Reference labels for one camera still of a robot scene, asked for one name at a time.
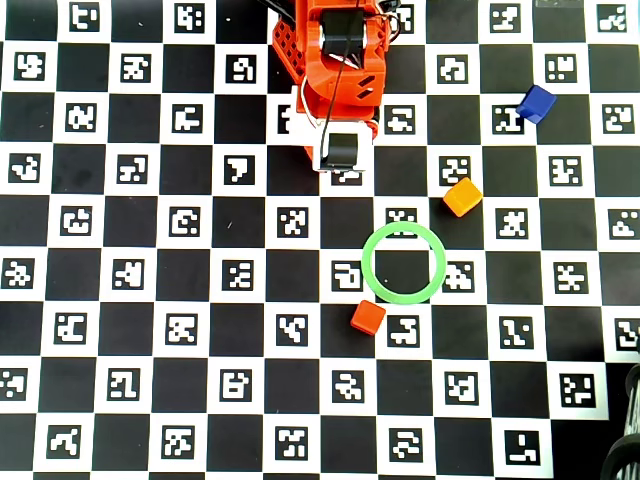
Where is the black white marker checkerboard mat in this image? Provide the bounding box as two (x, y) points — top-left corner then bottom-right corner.
(0, 0), (640, 480)

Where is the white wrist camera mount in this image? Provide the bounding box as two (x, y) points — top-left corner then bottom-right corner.
(312, 119), (375, 175)

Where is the thin black camera cable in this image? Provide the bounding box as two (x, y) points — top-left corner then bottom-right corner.
(319, 0), (364, 166)

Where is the red cube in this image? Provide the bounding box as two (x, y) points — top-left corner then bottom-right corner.
(349, 299), (388, 335)

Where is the black flexible tripod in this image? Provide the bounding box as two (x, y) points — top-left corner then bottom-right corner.
(601, 363), (640, 480)

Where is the orange-red gripper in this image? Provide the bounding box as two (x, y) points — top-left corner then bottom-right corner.
(297, 83), (384, 126)

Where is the blue cube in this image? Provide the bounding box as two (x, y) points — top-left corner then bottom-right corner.
(515, 83), (558, 125)

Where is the orange cube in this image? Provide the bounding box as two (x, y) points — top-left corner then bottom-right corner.
(442, 176), (484, 219)

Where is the green flat ring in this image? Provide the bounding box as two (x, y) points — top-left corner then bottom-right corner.
(361, 222), (447, 305)

